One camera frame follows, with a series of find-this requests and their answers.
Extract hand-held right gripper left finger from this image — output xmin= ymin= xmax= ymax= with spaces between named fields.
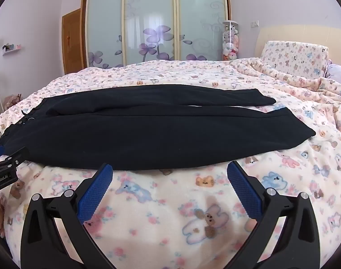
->
xmin=20 ymin=163 xmax=117 ymax=269

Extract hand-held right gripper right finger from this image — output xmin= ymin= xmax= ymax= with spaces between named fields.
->
xmin=224 ymin=161 xmax=321 ymax=269

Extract black pants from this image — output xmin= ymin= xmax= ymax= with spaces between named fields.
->
xmin=0 ymin=84 xmax=317 ymax=171

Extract brown plush toy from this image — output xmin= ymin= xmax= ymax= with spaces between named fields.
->
xmin=3 ymin=94 xmax=23 ymax=108

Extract bear printed blanket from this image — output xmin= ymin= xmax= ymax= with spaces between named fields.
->
xmin=0 ymin=57 xmax=341 ymax=269

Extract wooden door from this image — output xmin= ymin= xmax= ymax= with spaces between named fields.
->
xmin=62 ymin=8 xmax=88 ymax=76

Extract bear printed pillow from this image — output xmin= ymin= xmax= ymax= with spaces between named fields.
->
xmin=260 ymin=41 xmax=329 ymax=79

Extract clear cylinder of plush toys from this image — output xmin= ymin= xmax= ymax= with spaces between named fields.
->
xmin=221 ymin=20 xmax=240 ymax=61

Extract lilac pillow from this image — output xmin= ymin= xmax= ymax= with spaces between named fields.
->
xmin=325 ymin=63 xmax=341 ymax=86

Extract beige headboard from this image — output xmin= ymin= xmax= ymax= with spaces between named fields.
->
xmin=255 ymin=24 xmax=341 ymax=69

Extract floral glass sliding wardrobe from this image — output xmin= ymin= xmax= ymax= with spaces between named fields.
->
xmin=81 ymin=0 xmax=233 ymax=70

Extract white wall shelf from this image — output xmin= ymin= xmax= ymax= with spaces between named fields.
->
xmin=2 ymin=43 xmax=22 ymax=54

